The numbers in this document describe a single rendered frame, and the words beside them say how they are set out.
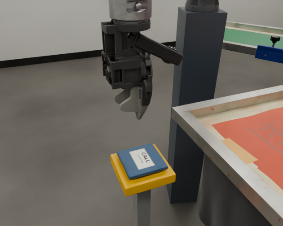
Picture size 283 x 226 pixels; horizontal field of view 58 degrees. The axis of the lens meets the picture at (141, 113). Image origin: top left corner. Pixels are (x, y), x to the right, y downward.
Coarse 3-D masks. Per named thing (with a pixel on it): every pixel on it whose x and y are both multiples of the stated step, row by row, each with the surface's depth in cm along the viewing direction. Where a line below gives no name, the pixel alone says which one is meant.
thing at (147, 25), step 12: (108, 24) 46; (120, 24) 43; (132, 24) 43; (144, 24) 44; (108, 36) 46; (120, 36) 45; (132, 36) 47; (108, 48) 47; (120, 48) 46; (132, 48) 47; (108, 60) 46; (120, 60) 46; (132, 60) 46; (144, 60) 48; (108, 72) 49; (120, 72) 47; (132, 72) 48; (144, 72) 48; (120, 84) 48; (132, 84) 49
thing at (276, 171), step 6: (276, 162) 65; (282, 162) 65; (258, 168) 63; (264, 168) 63; (270, 168) 63; (276, 168) 63; (282, 168) 63; (270, 174) 61; (276, 174) 61; (282, 174) 61; (276, 180) 59; (282, 180) 59; (282, 186) 58
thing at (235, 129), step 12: (240, 120) 82; (252, 120) 82; (264, 120) 82; (228, 132) 76; (240, 132) 76; (240, 144) 71; (252, 144) 71; (264, 144) 71; (264, 156) 67; (276, 156) 67
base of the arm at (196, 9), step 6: (186, 0) 115; (192, 0) 111; (198, 0) 109; (204, 0) 108; (210, 0) 109; (216, 0) 111; (186, 6) 114; (192, 6) 111; (198, 6) 110; (204, 6) 109; (210, 6) 109; (216, 6) 111; (204, 12) 110
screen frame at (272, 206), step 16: (240, 96) 88; (256, 96) 89; (272, 96) 92; (176, 112) 80; (192, 112) 81; (208, 112) 84; (192, 128) 72; (208, 144) 66; (224, 144) 65; (224, 160) 60; (240, 160) 60; (240, 176) 56; (256, 176) 56; (256, 192) 52; (272, 192) 52; (256, 208) 53; (272, 208) 49; (272, 224) 50
